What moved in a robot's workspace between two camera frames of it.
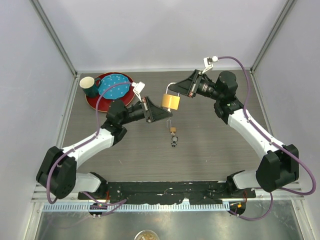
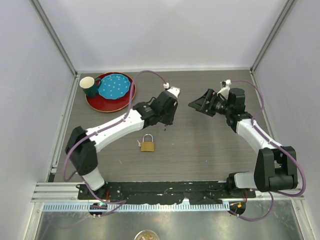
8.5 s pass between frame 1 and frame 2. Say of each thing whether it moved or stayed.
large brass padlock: moved
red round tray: stayed
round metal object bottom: stayed
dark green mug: stayed
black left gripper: moved
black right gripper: moved
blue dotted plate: stayed
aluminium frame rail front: stayed
